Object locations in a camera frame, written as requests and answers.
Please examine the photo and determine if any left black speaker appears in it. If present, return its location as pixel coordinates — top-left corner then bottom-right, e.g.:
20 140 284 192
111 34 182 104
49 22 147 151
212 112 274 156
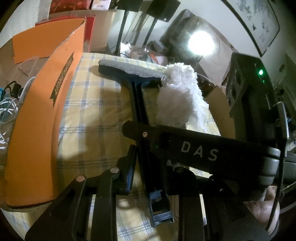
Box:
117 0 143 12

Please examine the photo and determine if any bright portable lamp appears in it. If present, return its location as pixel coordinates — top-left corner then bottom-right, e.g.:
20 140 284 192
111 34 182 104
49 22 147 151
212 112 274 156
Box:
188 30 218 57

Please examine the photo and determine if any person right hand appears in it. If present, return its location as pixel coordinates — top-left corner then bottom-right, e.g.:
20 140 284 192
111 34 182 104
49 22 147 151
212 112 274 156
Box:
244 186 280 235

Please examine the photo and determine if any orange cardboard fruit box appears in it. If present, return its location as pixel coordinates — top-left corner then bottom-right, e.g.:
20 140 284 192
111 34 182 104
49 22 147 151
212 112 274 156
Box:
1 18 86 210

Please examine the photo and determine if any black speaker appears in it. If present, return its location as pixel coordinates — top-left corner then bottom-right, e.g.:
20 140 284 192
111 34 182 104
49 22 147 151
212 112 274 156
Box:
117 0 143 12
146 0 180 22

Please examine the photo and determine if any yellow plaid tablecloth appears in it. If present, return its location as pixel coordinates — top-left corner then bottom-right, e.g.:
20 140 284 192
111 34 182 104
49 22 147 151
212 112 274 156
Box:
57 53 178 240

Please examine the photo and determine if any clear plastic tray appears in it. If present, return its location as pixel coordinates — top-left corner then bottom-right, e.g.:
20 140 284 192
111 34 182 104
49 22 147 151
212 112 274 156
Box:
18 56 49 78

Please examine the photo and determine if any brown sofa pillow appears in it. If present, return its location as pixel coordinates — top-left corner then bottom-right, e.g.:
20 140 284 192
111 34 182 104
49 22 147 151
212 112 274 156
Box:
160 9 236 86

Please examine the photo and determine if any red gift bag lower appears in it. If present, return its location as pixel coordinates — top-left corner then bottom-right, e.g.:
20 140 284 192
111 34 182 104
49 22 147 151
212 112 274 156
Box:
35 14 95 52

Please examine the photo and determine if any brown cardboard box background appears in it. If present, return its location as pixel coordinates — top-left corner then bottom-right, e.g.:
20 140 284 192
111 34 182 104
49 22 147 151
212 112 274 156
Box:
49 9 116 52

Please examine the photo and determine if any white fluffy duster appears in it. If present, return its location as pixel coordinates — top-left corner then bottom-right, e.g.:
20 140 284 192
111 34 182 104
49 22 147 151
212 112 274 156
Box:
156 63 209 128

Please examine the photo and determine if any bag of cables clutter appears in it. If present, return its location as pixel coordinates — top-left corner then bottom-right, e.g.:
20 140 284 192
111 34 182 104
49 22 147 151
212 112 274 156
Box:
120 42 169 66

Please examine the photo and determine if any grey black window squeegee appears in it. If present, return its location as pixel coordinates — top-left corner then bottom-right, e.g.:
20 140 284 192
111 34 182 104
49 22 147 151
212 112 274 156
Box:
98 59 174 228

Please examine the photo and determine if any white cable bundle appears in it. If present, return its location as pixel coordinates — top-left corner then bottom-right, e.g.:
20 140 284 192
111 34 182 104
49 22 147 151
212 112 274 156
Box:
0 77 35 151

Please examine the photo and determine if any right black speaker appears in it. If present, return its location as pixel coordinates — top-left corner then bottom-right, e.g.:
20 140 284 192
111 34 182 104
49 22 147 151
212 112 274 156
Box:
146 0 180 22

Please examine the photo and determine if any framed ink painting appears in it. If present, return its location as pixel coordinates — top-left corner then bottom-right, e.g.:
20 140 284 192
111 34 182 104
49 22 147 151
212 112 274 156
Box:
223 0 280 57

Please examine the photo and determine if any small black clip stand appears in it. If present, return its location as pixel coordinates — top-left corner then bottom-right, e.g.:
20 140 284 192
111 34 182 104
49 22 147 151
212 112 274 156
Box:
3 81 23 99

